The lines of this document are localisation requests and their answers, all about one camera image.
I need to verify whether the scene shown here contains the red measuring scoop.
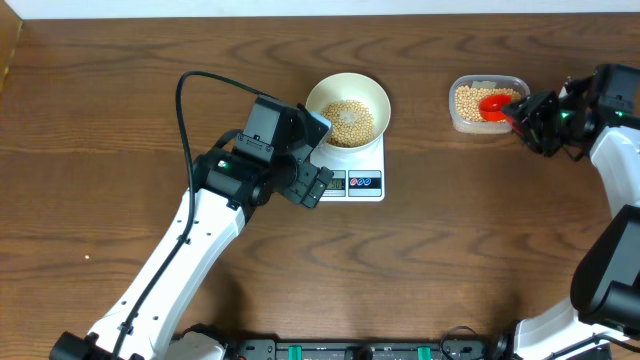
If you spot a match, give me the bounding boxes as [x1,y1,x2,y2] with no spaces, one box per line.
[478,94,512,122]

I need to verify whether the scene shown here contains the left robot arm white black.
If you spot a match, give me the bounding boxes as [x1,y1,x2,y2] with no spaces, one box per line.
[49,96,333,360]

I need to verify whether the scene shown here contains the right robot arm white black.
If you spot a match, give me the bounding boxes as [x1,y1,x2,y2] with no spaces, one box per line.
[494,64,639,359]

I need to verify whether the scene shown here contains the white digital kitchen scale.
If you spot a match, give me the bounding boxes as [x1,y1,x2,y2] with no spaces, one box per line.
[310,136,385,202]

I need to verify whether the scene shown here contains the soybeans in bowl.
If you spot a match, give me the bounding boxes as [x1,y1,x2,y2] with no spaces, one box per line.
[321,100,374,148]

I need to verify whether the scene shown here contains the cream bowl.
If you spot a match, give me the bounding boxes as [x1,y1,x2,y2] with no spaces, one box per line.
[306,73,391,147]

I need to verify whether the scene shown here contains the clear plastic container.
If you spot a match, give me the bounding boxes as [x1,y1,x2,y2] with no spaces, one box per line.
[449,75,530,135]

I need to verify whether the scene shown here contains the soybeans in container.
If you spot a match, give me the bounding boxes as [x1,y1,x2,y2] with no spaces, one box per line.
[454,86,522,122]

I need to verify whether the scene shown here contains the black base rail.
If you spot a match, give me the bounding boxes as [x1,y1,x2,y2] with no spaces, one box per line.
[169,324,614,360]

